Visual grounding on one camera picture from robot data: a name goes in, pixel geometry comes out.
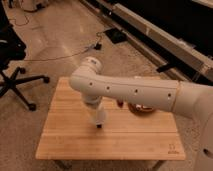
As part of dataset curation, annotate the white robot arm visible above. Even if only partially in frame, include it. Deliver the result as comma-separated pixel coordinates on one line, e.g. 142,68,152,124
69,57,213,171

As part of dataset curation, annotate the small red eraser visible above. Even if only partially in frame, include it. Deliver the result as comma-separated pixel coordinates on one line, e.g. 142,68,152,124
116,100,124,108

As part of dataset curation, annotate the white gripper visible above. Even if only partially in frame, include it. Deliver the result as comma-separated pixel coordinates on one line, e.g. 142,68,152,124
88,104,106,129

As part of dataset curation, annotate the black floor cable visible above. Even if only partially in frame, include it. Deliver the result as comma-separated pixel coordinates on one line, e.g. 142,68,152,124
19,31,108,63

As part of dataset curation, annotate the black floor plate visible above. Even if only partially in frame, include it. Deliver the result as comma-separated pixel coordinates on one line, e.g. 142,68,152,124
105,28,127,44

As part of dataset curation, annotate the black office chair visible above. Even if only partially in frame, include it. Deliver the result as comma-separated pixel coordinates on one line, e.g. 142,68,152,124
0,3,51,112

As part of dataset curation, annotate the long metal rail frame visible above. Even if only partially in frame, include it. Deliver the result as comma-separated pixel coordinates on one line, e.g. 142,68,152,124
82,0,213,85

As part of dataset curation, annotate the wooden table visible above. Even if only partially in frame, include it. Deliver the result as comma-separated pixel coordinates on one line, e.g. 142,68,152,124
36,77,186,160

